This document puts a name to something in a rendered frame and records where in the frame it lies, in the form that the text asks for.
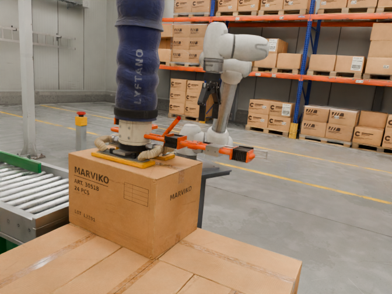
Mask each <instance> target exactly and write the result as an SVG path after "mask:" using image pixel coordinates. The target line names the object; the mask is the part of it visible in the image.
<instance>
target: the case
mask: <svg viewBox="0 0 392 294"><path fill-rule="evenodd" d="M99 150H100V149H99V148H92V149H87V150H80V151H77V152H71V153H68V170H69V222H71V223H73V224H74V225H77V226H79V227H81V228H84V229H86V230H88V231H90V232H92V233H94V234H96V235H99V236H101V237H103V238H105V239H107V240H109V241H111V242H114V243H116V244H118V245H121V246H123V247H125V248H127V249H129V250H131V251H134V252H136V253H138V254H140V255H142V256H144V257H146V258H149V259H151V260H153V259H155V258H156V257H158V256H159V255H161V254H162V253H164V252H165V251H166V250H168V249H169V248H171V247H172V246H173V245H175V244H176V243H178V242H179V241H180V240H182V239H184V238H185V237H186V236H188V235H189V234H191V233H192V232H193V231H195V230H196V229H197V222H198V209H199V201H200V189H201V176H202V162H199V161H196V160H192V159H187V158H184V157H179V156H175V157H174V158H172V159H169V160H166V161H164V160H159V159H154V158H152V159H151V158H150V159H149V160H152V161H155V165H153V166H149V167H147V168H144V169H142V168H138V167H134V166H130V165H127V164H123V163H118V162H114V161H111V160H107V159H103V158H100V157H95V156H92V155H91V153H92V152H95V151H99Z"/></svg>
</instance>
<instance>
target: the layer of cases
mask: <svg viewBox="0 0 392 294"><path fill-rule="evenodd" d="M301 268H302V261H299V260H296V259H294V258H290V257H287V256H284V255H281V254H278V253H275V252H272V251H269V250H265V249H263V248H259V247H256V246H253V245H250V244H247V243H243V242H241V241H238V240H235V239H231V238H228V237H225V236H222V235H219V234H216V233H212V232H209V231H207V230H204V229H200V228H197V229H196V230H195V231H193V232H192V233H191V234H189V235H188V236H186V237H185V238H184V239H182V240H180V241H179V242H178V243H176V244H175V245H173V246H172V247H171V248H169V249H168V250H166V251H165V252H164V253H162V254H161V255H159V256H158V257H156V258H155V259H153V260H151V259H149V258H146V257H144V256H142V255H140V254H138V253H136V252H134V251H131V250H129V249H127V248H125V247H123V246H121V245H118V244H116V243H114V242H112V241H109V240H107V239H105V238H103V237H101V236H99V235H96V234H94V233H92V232H90V231H88V230H86V229H84V228H81V227H79V226H77V225H74V224H73V223H69V224H67V225H64V226H62V227H60V228H58V229H55V230H53V231H51V232H49V233H46V234H44V235H42V236H40V237H38V238H36V239H33V240H31V241H28V242H27V243H25V244H22V245H20V246H18V247H15V248H13V249H11V250H9V251H7V252H5V253H2V254H0V294H297V292H298V286H299V279H300V272H301Z"/></svg>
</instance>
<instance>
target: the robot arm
mask: <svg viewBox="0 0 392 294"><path fill-rule="evenodd" d="M269 48H270V44H269V42H268V40H267V39H265V38H263V37H260V36H255V35H249V34H229V33H228V28H227V27H226V25H225V24H224V23H221V22H212V23H210V24H209V25H208V27H207V29H206V32H205V37H204V43H203V52H202V53H201V54H200V56H199V64H200V66H202V67H203V71H206V72H204V80H205V81H206V83H202V89H201V92H200V95H199V98H198V101H197V104H198V105H199V116H198V121H205V113H206V106H205V104H206V102H207V100H208V97H209V95H210V94H212V98H213V102H214V104H213V107H212V118H213V124H212V126H211V127H210V128H209V129H208V131H207V132H202V131H201V128H200V127H199V126H198V125H197V124H185V125H184V126H183V128H182V129H181V131H180V133H179V135H186V136H187V140H189V141H193V140H195V141H201V142H202V143H204V142H211V143H213V144H217V145H223V146H224V147H225V145H229V146H233V140H232V138H231V137H230V136H229V133H228V131H227V129H226V127H227V124H228V119H229V115H230V111H231V108H232V104H233V99H234V96H235V91H236V87H237V84H238V83H239V82H240V81H241V79H242V78H245V77H247V76H248V75H249V74H250V72H251V65H252V62H253V61H260V60H263V59H265V58H266V57H267V56H268V53H269ZM220 80H222V83H221V86H220V83H217V82H220ZM225 148H230V147H225ZM230 149H232V148H230ZM198 153H204V154H205V150H201V149H197V150H195V149H190V148H187V146H186V147H185V148H181V149H177V150H176V152H174V154H175V156H179V157H182V158H187V159H192V160H196V161H199V162H202V161H200V160H198V159H197V154H198Z"/></svg>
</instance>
